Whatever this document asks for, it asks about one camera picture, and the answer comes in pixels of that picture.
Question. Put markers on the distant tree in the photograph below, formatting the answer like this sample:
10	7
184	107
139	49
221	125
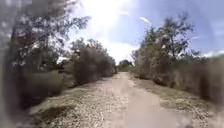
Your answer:
125	64

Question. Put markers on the pale gravel dirt path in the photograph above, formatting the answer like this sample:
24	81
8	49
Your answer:
125	103

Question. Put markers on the dry grass verge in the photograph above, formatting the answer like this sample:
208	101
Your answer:
70	108
180	101

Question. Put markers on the row of bushes and trees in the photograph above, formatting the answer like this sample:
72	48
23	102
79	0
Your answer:
176	63
43	63

